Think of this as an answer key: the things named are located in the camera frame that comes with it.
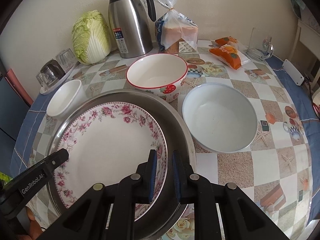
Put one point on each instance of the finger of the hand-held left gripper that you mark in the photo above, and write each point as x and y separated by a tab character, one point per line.
56	161

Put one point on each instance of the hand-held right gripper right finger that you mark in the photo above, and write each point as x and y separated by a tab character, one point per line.
176	177

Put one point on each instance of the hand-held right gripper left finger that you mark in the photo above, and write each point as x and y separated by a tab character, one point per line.
153	177

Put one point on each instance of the stainless steel plate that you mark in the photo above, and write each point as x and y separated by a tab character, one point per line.
175	135

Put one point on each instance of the floral round plate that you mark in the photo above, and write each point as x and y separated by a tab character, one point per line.
105	150

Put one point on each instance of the small white bowl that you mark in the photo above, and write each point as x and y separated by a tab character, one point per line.
63	97

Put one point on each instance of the pale blue bowl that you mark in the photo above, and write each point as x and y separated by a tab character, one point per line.
220	120

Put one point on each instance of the strawberry print bowl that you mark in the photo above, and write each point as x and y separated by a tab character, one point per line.
155	72

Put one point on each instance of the white tray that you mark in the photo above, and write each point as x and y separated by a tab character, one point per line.
48	91

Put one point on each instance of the blue cabinet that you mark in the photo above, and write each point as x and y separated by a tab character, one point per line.
12	105

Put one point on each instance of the glass cup with dark base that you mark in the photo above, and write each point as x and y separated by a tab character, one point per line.
51	72

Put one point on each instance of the checkered printed tablecloth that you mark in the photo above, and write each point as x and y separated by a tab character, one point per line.
275	155

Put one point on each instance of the clear glass cup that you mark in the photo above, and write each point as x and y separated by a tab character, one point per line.
65	58

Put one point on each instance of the napa cabbage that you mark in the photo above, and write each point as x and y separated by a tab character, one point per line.
91	40

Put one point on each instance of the large orange snack packet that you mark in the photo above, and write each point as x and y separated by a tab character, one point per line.
225	53

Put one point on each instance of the bagged sliced bread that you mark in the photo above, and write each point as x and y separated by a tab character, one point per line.
175	33

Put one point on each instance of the small orange snack packet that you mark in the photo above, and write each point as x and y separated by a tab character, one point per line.
225	40

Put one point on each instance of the stainless steel thermos jug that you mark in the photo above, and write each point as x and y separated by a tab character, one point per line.
130	30

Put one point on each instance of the glass mug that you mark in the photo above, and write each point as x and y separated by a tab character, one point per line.
256	42

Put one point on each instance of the white power strip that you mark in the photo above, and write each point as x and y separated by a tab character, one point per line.
292	71

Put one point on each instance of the green cloth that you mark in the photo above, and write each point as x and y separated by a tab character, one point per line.
296	6

